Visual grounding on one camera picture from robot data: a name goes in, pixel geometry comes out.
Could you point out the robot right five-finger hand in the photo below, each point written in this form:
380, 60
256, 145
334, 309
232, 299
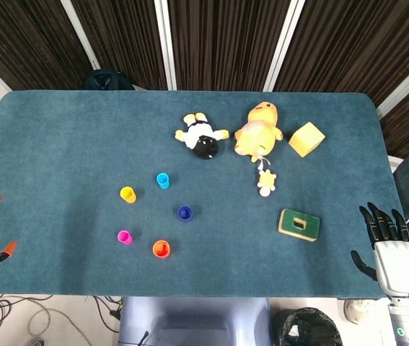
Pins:
397, 263

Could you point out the magenta plastic cup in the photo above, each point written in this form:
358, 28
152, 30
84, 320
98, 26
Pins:
124, 237

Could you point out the yellow plastic cup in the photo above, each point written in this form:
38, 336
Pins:
128, 194

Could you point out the cyan plastic cup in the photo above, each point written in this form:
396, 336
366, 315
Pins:
163, 180

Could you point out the dark blue plastic cup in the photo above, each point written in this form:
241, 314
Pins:
184, 213

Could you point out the white shoe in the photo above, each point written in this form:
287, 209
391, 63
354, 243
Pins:
355, 310

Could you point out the black trash bin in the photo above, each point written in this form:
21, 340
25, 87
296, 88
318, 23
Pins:
305, 328

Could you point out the green-topped sponge block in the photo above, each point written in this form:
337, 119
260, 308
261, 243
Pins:
289, 221

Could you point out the teal table cloth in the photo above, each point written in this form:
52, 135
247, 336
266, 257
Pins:
81, 144

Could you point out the yellow foam cube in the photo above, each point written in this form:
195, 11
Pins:
307, 138

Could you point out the small yellow plush pendant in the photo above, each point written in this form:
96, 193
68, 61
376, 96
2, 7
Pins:
266, 182

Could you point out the orange plastic cup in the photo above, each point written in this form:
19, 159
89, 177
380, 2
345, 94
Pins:
161, 249

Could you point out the large yellow plush bear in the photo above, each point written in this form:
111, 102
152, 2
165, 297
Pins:
258, 133

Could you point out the black bag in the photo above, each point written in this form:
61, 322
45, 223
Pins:
106, 81

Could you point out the blue-grey robot torso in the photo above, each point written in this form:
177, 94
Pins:
193, 320

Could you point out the black-headed plush doll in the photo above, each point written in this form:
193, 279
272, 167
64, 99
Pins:
204, 146

